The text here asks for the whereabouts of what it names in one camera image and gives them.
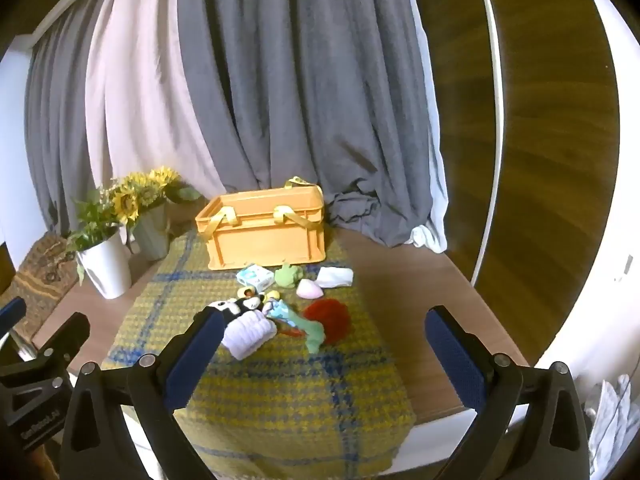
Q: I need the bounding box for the white ribbed sock roll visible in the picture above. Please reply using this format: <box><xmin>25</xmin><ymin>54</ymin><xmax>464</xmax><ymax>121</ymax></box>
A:
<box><xmin>221</xmin><ymin>311</ymin><xmax>278</xmax><ymax>361</ymax></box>

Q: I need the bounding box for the black white mouse plush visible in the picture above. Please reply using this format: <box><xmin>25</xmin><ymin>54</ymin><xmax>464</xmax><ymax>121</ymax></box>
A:
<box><xmin>209</xmin><ymin>286</ymin><xmax>265</xmax><ymax>322</ymax></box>

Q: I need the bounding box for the blue tissue packet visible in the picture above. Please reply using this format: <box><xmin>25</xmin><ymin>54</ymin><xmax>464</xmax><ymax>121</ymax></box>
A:
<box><xmin>235</xmin><ymin>263</ymin><xmax>274</xmax><ymax>294</ymax></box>

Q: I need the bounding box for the green frog sponge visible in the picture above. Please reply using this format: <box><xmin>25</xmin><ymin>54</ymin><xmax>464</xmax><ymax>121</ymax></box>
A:
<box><xmin>274</xmin><ymin>263</ymin><xmax>305</xmax><ymax>289</ymax></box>

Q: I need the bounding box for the red fluffy pompom toy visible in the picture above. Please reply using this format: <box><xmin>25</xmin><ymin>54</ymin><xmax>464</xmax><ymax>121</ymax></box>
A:
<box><xmin>303</xmin><ymin>298</ymin><xmax>352</xmax><ymax>346</ymax></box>

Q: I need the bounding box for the pink round pouf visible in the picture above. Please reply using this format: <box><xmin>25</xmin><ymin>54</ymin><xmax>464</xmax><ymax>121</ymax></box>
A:
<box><xmin>296</xmin><ymin>278</ymin><xmax>324</xmax><ymax>300</ymax></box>

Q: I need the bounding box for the white cloth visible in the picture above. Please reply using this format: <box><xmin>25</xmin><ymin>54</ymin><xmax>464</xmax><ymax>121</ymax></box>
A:
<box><xmin>316</xmin><ymin>266</ymin><xmax>355</xmax><ymax>289</ymax></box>

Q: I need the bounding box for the pastel patterned cloth pouch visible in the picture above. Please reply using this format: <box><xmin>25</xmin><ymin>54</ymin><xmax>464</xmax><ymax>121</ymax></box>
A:
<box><xmin>262</xmin><ymin>290</ymin><xmax>305</xmax><ymax>337</ymax></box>

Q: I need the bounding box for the white plant pot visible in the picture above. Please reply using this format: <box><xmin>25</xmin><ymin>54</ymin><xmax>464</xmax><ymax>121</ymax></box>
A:
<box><xmin>78</xmin><ymin>232</ymin><xmax>132</xmax><ymax>300</ymax></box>

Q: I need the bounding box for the green potted plant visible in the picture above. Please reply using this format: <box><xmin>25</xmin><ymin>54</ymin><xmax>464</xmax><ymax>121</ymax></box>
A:
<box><xmin>67</xmin><ymin>186</ymin><xmax>120</xmax><ymax>284</ymax></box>

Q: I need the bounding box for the yellow blue plaid mat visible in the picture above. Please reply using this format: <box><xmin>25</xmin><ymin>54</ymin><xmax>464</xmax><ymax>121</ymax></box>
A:
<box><xmin>104</xmin><ymin>232</ymin><xmax>416</xmax><ymax>479</ymax></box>

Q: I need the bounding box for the grey ribbed vase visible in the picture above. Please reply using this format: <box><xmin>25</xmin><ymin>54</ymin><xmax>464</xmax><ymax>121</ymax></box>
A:
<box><xmin>132</xmin><ymin>204</ymin><xmax>169</xmax><ymax>262</ymax></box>

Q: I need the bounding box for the sunflower bouquet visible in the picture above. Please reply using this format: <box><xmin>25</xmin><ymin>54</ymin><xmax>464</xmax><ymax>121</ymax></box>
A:
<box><xmin>107</xmin><ymin>166</ymin><xmax>202</xmax><ymax>226</ymax></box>

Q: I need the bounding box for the orange plastic basket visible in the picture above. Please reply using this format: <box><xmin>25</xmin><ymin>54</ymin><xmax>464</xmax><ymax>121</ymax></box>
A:
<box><xmin>195</xmin><ymin>177</ymin><xmax>326</xmax><ymax>270</ymax></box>

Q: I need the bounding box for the white sheer curtain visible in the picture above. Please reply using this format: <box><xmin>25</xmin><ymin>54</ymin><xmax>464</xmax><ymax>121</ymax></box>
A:
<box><xmin>85</xmin><ymin>0</ymin><xmax>224</xmax><ymax>198</ymax></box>

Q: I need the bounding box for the grey curtain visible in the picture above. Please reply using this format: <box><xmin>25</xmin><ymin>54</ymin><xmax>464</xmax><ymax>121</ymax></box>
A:
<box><xmin>25</xmin><ymin>0</ymin><xmax>448</xmax><ymax>252</ymax></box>

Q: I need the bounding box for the white cable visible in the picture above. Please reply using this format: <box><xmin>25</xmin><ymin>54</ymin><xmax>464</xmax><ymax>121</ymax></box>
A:
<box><xmin>470</xmin><ymin>0</ymin><xmax>506</xmax><ymax>288</ymax></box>

